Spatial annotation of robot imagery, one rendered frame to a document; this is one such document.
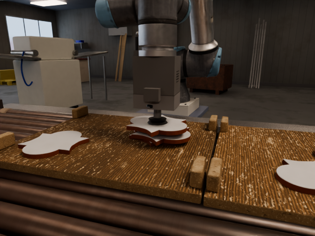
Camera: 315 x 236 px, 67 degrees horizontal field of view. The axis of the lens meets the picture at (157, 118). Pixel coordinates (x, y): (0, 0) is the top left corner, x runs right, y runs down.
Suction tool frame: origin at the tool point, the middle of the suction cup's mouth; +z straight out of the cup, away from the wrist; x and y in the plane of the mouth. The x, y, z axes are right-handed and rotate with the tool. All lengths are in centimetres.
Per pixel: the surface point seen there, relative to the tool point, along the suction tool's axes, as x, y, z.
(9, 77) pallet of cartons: 668, -760, 76
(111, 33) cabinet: 911, -454, -93
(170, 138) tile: -3.7, 3.8, 0.8
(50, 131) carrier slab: -1.3, -26.7, 2.8
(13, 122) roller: 8.3, -48.1, 4.9
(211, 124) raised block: 9.5, 10.9, 1.2
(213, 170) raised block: -16.4, 12.6, 0.0
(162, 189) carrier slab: -18.4, 5.9, 3.0
